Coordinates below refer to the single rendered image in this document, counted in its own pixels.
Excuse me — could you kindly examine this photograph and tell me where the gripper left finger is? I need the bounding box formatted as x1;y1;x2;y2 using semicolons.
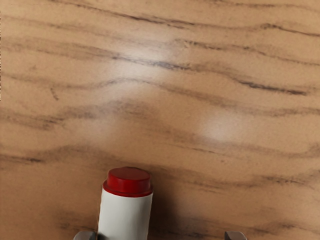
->
73;230;97;240

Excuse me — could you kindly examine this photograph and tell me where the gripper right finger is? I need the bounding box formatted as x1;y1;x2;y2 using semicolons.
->
224;230;247;240

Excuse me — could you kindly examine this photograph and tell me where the white bottle with red cap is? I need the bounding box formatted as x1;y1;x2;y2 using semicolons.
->
97;166;154;240

